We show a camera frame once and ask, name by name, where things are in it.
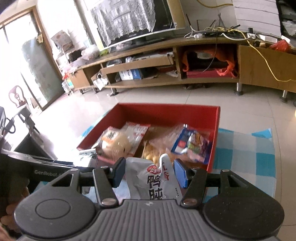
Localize white plastic bag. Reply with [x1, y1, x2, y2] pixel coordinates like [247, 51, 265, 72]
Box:
[91, 73, 107, 91]

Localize red plastic bag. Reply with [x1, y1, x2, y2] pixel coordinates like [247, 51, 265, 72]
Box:
[268, 39, 292, 52]

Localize black bin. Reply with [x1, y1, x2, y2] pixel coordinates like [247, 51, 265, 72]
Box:
[14, 133, 58, 160]

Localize cardboard box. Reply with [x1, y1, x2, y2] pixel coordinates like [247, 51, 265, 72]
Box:
[51, 30, 74, 52]

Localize yellow cable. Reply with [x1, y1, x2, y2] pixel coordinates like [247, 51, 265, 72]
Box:
[199, 0, 296, 82]

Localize red box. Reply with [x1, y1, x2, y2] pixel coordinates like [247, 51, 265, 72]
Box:
[76, 103, 221, 173]

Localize clear bag of yellow snacks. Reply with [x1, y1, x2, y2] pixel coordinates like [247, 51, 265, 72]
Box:
[141, 126, 185, 166]

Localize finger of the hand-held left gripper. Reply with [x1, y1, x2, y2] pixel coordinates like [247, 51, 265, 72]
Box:
[77, 149, 99, 174]

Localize orange plastic bag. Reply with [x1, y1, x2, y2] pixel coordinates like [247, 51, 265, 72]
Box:
[181, 50, 238, 77]

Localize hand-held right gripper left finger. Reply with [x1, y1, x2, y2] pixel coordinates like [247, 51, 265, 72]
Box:
[51, 157, 126, 208]

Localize white red snack packet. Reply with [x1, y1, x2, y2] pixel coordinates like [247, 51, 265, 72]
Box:
[120, 123, 151, 156]

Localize white plastic container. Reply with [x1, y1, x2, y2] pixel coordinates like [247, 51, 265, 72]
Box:
[61, 80, 74, 93]

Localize white lace cover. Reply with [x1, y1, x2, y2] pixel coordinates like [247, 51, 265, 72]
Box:
[90, 0, 160, 47]

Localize wooden television cabinet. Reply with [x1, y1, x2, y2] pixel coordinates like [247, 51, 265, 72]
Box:
[66, 37, 296, 96]

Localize blue white carton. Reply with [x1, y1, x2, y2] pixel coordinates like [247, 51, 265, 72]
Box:
[119, 69, 142, 81]

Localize flat red case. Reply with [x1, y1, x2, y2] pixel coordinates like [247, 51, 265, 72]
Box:
[186, 70, 228, 79]

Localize clear bread packet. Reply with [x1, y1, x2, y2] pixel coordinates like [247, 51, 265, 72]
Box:
[97, 126, 131, 160]

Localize television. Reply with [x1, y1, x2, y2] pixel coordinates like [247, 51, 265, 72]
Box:
[89, 0, 188, 50]

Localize white snack pouch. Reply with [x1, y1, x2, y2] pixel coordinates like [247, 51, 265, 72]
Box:
[125, 153, 185, 200]

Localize blue checked cloth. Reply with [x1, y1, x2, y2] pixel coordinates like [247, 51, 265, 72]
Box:
[30, 110, 277, 200]

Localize blue snack packet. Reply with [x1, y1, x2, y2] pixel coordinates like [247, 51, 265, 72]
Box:
[171, 125, 213, 164]

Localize wooden chair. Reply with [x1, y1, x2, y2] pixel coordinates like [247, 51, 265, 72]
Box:
[8, 85, 29, 108]

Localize white corrugated panel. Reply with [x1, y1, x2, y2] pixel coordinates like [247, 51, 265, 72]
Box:
[232, 0, 281, 37]

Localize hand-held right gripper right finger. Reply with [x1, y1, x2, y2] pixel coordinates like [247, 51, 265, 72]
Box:
[173, 159, 243, 208]

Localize person's left hand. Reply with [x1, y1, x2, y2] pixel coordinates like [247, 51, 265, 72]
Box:
[0, 186, 30, 232]

